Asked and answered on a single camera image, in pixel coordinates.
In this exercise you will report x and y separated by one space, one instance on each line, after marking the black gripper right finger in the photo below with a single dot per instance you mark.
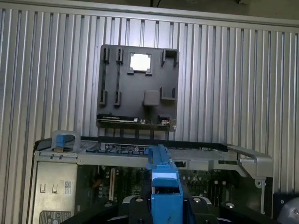
201 210

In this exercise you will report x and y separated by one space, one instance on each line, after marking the dark green motherboard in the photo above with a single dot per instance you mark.
130 184

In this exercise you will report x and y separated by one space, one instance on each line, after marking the grey rounded robot joint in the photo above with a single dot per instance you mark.
289 212

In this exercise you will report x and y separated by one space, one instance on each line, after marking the black parts rack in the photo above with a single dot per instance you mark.
137 84

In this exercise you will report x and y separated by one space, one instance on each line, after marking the silver CPU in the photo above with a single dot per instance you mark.
140 61

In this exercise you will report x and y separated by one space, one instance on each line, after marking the white expansion slot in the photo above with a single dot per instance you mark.
112 184

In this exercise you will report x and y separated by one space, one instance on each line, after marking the black graphics card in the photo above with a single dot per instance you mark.
121 119

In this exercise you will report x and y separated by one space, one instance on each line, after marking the blue latch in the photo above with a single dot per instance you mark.
62 140

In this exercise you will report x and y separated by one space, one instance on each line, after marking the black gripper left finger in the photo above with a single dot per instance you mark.
136 210

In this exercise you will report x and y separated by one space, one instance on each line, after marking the black mount block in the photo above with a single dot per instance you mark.
280 200

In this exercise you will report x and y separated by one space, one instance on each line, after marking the black square socket cover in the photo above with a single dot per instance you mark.
151 98

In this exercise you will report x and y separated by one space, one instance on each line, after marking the open PC case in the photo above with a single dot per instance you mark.
116 158

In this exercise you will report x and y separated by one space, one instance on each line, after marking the silver power supply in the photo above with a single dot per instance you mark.
56 186

